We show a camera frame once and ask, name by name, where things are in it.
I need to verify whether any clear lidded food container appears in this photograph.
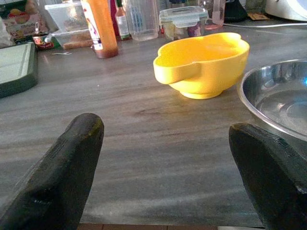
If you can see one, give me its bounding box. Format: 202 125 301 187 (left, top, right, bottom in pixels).
159 5 209 41

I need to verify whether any small hot sauce bottle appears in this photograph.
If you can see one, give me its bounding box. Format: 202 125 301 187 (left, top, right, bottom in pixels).
115 0 132 41

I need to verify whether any orange sauce bottle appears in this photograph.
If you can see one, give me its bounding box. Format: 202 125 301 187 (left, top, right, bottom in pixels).
80 0 119 59

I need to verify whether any pink clear cup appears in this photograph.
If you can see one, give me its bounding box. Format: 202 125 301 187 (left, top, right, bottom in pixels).
203 0 226 31

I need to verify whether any white power cable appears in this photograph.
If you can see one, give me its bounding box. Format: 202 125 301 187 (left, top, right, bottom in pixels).
223 22 307 29

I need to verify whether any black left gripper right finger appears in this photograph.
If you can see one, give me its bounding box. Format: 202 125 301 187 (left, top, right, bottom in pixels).
228 123 307 230

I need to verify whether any clear measuring cup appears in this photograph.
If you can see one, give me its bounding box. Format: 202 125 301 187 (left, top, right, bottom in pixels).
124 0 160 42

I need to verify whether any black round container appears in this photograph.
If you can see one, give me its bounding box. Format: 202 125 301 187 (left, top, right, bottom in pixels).
224 0 248 23

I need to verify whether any yellow plastic bowl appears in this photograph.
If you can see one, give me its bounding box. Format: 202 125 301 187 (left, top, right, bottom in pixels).
153 32 250 100

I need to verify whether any white kitchen appliance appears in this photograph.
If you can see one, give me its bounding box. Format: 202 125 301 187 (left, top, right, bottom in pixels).
264 0 307 22

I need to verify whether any steel bowl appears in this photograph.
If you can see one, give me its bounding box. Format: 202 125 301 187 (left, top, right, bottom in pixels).
236 59 307 142

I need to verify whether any yellow paper card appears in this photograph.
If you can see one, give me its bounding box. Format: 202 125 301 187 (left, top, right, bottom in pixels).
247 12 271 21

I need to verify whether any clear plastic storage box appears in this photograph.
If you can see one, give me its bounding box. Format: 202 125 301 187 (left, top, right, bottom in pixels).
44 1 94 50

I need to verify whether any red snack packet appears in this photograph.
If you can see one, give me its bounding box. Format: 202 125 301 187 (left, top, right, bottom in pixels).
32 34 56 51

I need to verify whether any green cutting board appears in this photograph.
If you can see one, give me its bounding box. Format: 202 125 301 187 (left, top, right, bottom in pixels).
0 42 39 99

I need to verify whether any colourful snack package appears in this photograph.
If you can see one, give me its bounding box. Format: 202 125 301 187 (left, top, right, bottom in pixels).
0 0 50 45

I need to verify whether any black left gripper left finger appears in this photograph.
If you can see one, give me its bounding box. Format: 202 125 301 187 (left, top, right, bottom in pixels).
0 113 105 230

